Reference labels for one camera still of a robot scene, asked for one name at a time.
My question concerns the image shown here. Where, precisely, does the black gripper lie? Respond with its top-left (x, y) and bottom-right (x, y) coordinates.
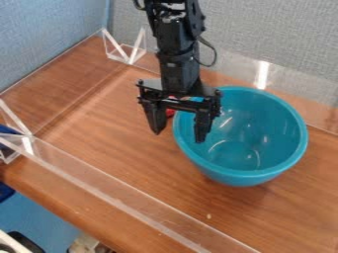
top-left (138, 47), bottom-right (220, 143)

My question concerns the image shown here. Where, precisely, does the blue plastic bowl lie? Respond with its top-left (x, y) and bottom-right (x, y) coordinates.
top-left (172, 86), bottom-right (309, 187)

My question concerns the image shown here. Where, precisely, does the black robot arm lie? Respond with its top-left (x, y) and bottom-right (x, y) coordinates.
top-left (134, 0), bottom-right (222, 143)

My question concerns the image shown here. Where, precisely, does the red strawberry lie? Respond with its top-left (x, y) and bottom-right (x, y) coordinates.
top-left (167, 96), bottom-right (184, 118)

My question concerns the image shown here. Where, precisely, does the clear acrylic back barrier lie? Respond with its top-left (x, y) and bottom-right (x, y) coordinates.
top-left (136, 52), bottom-right (338, 134)

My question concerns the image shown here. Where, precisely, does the clear acrylic barrier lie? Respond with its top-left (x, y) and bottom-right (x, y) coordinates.
top-left (136, 52), bottom-right (338, 134)
top-left (0, 133), bottom-right (260, 253)

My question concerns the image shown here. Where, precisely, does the clear acrylic front barrier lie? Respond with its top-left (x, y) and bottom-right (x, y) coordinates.
top-left (0, 133), bottom-right (260, 253)

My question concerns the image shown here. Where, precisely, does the blue object at left edge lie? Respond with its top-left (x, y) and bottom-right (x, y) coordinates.
top-left (0, 124), bottom-right (19, 204)

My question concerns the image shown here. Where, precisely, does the black white object below table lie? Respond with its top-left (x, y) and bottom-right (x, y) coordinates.
top-left (0, 230), bottom-right (47, 253)

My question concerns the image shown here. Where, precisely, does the clear acrylic corner bracket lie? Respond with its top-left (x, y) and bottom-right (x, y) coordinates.
top-left (101, 28), bottom-right (147, 65)

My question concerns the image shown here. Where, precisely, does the black cable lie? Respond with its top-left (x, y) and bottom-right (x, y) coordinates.
top-left (195, 34), bottom-right (219, 68)

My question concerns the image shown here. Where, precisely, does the clear acrylic left bracket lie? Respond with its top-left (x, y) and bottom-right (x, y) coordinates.
top-left (0, 99), bottom-right (33, 164)

